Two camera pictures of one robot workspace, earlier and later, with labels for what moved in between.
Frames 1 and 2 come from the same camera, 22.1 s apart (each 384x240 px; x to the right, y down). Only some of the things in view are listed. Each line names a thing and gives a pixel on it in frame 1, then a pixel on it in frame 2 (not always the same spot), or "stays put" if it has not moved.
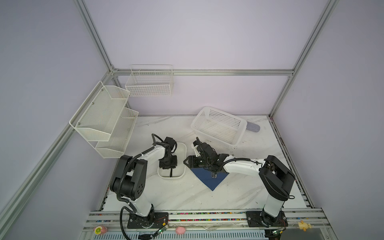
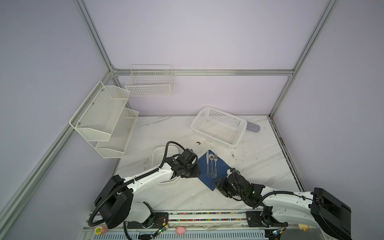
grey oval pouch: [252, 127] stays put
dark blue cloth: [205, 174] stays put
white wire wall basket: [150, 80] stays put
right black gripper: [191, 160] -> [221, 185]
